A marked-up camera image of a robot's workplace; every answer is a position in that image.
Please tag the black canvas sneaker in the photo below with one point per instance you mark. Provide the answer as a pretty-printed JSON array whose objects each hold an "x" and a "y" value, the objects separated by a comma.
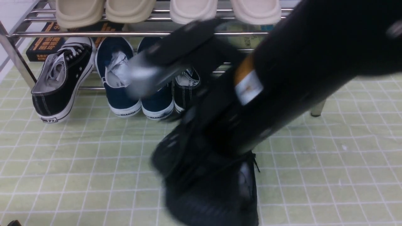
[
  {"x": 185, "y": 86},
  {"x": 62, "y": 73}
]

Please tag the black orange book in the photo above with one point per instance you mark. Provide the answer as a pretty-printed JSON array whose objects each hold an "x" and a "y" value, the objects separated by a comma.
[{"x": 44, "y": 46}]

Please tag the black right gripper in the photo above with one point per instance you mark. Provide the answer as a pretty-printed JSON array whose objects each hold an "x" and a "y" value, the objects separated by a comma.
[{"x": 191, "y": 46}]

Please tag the navy slip-on shoe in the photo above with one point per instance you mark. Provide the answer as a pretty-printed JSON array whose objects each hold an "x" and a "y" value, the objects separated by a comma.
[
  {"x": 158, "y": 106},
  {"x": 111, "y": 61}
]

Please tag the black knit sneaker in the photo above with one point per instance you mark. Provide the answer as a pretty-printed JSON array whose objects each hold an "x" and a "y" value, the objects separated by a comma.
[{"x": 205, "y": 188}]

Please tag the navy slip-on shoe right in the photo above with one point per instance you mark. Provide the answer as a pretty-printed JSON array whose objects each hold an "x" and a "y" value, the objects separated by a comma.
[{"x": 158, "y": 106}]

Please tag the navy slip-on shoe left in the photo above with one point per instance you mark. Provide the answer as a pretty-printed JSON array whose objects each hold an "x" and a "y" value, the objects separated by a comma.
[{"x": 111, "y": 61}]

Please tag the black canvas sneaker left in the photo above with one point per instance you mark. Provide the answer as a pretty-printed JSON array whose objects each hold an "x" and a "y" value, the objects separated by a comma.
[{"x": 62, "y": 73}]

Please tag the cream slipper far right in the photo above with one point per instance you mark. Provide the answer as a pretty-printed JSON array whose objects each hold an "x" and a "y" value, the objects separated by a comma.
[{"x": 257, "y": 12}]

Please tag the khaki slipper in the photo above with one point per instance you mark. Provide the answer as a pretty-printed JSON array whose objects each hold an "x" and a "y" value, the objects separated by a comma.
[
  {"x": 78, "y": 13},
  {"x": 128, "y": 11}
]

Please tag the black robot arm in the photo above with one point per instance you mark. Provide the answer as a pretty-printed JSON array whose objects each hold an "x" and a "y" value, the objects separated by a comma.
[{"x": 320, "y": 46}]

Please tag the khaki slipper far left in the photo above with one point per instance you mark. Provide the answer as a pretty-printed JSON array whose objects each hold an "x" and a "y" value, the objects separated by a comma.
[{"x": 78, "y": 13}]

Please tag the black canvas sneaker right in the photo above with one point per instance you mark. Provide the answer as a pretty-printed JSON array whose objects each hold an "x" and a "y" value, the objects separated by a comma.
[{"x": 185, "y": 86}]

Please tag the cream slipper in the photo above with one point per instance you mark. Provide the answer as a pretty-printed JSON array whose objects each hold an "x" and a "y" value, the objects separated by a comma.
[
  {"x": 257, "y": 12},
  {"x": 185, "y": 11}
]

